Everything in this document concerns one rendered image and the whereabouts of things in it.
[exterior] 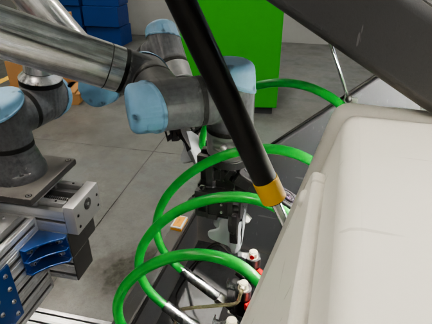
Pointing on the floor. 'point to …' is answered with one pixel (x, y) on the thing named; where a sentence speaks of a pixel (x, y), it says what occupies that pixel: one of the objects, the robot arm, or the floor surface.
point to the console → (357, 227)
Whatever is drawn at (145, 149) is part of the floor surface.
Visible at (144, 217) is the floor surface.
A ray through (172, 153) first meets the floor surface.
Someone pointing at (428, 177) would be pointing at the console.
